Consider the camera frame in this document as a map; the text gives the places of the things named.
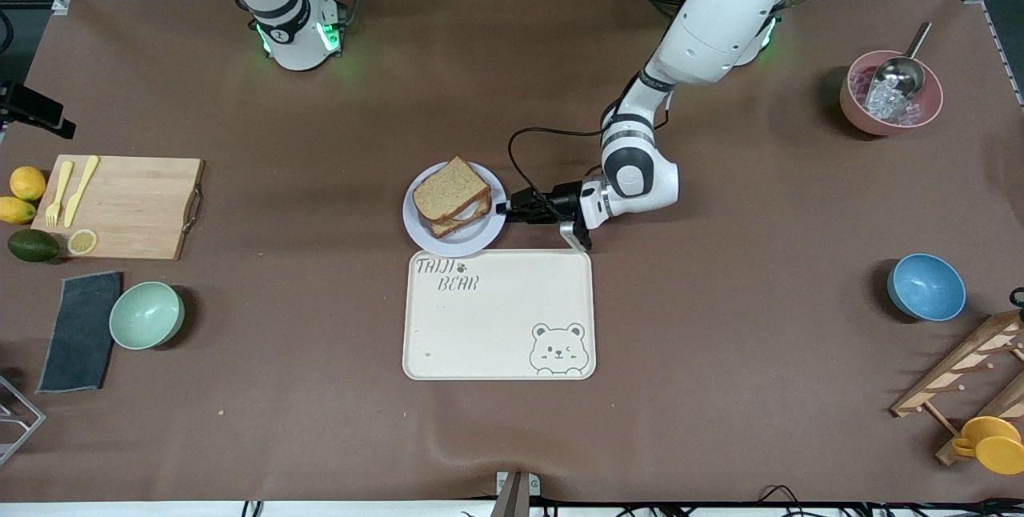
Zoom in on lavender round plate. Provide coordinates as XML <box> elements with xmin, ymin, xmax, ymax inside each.
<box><xmin>402</xmin><ymin>161</ymin><xmax>508</xmax><ymax>258</ymax></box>

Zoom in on plain brown bread slice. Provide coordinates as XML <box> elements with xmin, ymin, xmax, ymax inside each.
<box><xmin>412</xmin><ymin>156</ymin><xmax>490</xmax><ymax>222</ymax></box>

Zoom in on yellow lemon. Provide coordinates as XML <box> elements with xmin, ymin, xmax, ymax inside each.
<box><xmin>0</xmin><ymin>196</ymin><xmax>38</xmax><ymax>225</ymax></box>
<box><xmin>10</xmin><ymin>166</ymin><xmax>47</xmax><ymax>202</ymax></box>

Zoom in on bread slice under egg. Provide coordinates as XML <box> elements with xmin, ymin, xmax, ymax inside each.
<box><xmin>420</xmin><ymin>189</ymin><xmax>493</xmax><ymax>239</ymax></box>

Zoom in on yellow plastic fork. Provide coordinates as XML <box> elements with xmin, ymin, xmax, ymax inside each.
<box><xmin>46</xmin><ymin>160</ymin><xmax>74</xmax><ymax>228</ymax></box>

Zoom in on yellow plastic knife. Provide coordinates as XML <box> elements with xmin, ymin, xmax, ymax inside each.
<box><xmin>64</xmin><ymin>154</ymin><xmax>101</xmax><ymax>228</ymax></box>

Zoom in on cream bear print tray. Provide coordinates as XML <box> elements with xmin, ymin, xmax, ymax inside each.
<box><xmin>402</xmin><ymin>249</ymin><xmax>597</xmax><ymax>381</ymax></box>

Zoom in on wooden cutting board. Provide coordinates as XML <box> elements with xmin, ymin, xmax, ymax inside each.
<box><xmin>30</xmin><ymin>154</ymin><xmax>205</xmax><ymax>262</ymax></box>

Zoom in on dark green avocado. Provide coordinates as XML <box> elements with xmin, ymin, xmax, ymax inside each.
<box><xmin>8</xmin><ymin>229</ymin><xmax>61</xmax><ymax>263</ymax></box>

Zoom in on grey folded cloth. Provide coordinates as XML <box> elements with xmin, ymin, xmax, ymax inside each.
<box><xmin>36</xmin><ymin>271</ymin><xmax>123</xmax><ymax>395</ymax></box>

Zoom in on mint green bowl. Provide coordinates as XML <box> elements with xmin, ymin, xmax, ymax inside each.
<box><xmin>109</xmin><ymin>282</ymin><xmax>186</xmax><ymax>351</ymax></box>

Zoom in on pink bowl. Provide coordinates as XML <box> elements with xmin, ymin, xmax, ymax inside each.
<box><xmin>839</xmin><ymin>50</ymin><xmax>945</xmax><ymax>137</ymax></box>

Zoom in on clear ice cubes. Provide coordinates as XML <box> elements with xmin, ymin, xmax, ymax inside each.
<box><xmin>864</xmin><ymin>81</ymin><xmax>922</xmax><ymax>123</ymax></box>

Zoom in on metal scoop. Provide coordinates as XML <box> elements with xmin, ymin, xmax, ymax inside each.
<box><xmin>864</xmin><ymin>21</ymin><xmax>933</xmax><ymax>102</ymax></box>

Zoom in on blue bowl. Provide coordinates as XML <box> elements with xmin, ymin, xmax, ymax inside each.
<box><xmin>886</xmin><ymin>254</ymin><xmax>967</xmax><ymax>322</ymax></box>

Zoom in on wooden drying rack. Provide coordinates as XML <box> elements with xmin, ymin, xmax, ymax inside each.
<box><xmin>890</xmin><ymin>311</ymin><xmax>1024</xmax><ymax>466</ymax></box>

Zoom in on yellow cup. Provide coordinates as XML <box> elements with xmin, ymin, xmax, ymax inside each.
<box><xmin>952</xmin><ymin>416</ymin><xmax>1024</xmax><ymax>475</ymax></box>

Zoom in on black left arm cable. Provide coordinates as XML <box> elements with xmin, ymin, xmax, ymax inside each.
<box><xmin>508</xmin><ymin>126</ymin><xmax>609</xmax><ymax>191</ymax></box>

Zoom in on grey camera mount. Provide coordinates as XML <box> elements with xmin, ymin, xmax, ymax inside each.
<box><xmin>490</xmin><ymin>471</ymin><xmax>541</xmax><ymax>517</ymax></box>

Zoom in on metal wire rack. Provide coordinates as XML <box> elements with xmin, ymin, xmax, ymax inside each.
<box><xmin>0</xmin><ymin>373</ymin><xmax>46</xmax><ymax>466</ymax></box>

